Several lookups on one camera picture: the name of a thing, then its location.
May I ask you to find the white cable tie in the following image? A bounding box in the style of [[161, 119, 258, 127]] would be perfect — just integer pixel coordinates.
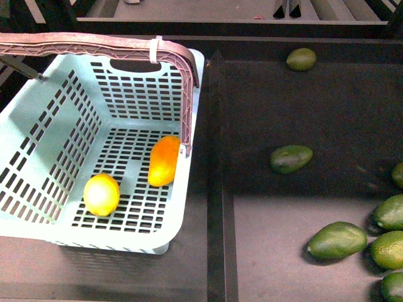
[[149, 35, 162, 64]]

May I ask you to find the black shelf divider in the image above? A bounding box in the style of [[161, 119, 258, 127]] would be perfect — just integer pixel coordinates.
[[207, 50, 239, 301]]

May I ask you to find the yellow lemon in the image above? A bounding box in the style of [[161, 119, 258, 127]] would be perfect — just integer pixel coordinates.
[[83, 173, 120, 216]]

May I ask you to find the yellow orange mango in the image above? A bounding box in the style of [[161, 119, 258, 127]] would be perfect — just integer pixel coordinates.
[[148, 135, 180, 187]]

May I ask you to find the brown plastic basket handle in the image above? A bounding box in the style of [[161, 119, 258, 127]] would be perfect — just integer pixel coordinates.
[[1, 32, 200, 157]]

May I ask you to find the light teal plastic basket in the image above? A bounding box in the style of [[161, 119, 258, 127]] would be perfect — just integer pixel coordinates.
[[1, 55, 191, 255]]

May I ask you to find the green avocado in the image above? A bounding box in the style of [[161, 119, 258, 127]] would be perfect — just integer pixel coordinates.
[[380, 272, 403, 302], [286, 48, 317, 71], [270, 145, 313, 174], [374, 194, 402, 231], [307, 221, 368, 260], [391, 162, 403, 189], [370, 231, 402, 270]]

